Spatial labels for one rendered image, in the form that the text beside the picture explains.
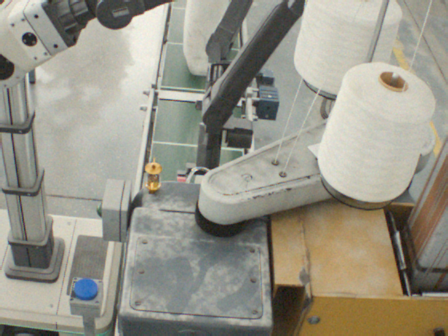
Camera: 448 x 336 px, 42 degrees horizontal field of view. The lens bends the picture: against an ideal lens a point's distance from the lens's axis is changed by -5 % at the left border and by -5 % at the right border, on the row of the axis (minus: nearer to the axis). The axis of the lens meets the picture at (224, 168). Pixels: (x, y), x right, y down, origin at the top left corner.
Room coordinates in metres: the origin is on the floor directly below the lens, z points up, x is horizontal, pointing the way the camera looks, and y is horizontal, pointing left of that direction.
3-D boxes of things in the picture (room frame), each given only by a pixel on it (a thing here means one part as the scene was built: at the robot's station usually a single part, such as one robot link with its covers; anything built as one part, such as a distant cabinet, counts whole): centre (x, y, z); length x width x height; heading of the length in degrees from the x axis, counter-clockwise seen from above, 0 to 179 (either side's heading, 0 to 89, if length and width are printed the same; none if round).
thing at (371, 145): (0.68, -0.20, 1.61); 0.15 x 0.14 x 0.17; 6
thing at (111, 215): (0.74, 0.18, 1.29); 0.08 x 0.05 x 0.09; 6
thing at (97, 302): (0.86, 0.29, 0.81); 0.08 x 0.08 x 0.06; 6
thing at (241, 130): (1.15, 0.01, 1.20); 0.11 x 0.09 x 0.12; 98
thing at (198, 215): (0.72, -0.01, 1.35); 0.09 x 0.09 x 0.03
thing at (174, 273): (0.65, 0.02, 1.21); 0.30 x 0.25 x 0.30; 6
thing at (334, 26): (0.94, -0.17, 1.61); 0.17 x 0.17 x 0.17
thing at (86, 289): (0.86, 0.29, 0.84); 0.06 x 0.06 x 0.02
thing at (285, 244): (0.71, -0.12, 1.26); 0.22 x 0.05 x 0.16; 6
